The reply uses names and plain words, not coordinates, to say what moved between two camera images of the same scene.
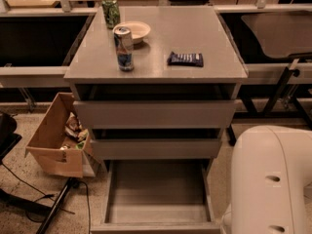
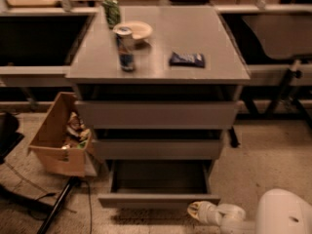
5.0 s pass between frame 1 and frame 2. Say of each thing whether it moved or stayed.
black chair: stayed
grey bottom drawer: moved
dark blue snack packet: stayed
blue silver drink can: stayed
